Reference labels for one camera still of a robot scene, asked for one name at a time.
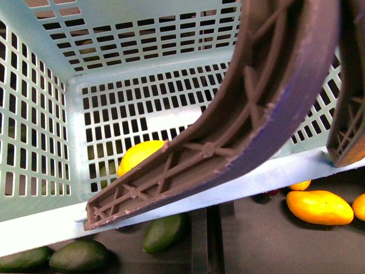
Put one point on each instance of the yellow orange mango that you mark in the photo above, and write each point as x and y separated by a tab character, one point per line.
136	154

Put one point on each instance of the light teal plastic basket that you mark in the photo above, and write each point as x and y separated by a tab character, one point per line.
81	81

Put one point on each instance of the brown plastic basket handle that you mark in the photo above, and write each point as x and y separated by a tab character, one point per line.
281	58

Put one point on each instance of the black shelf divider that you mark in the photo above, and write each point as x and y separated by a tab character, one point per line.
214	240

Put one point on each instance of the green avocado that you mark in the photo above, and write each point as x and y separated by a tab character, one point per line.
80	256
26	261
164	232

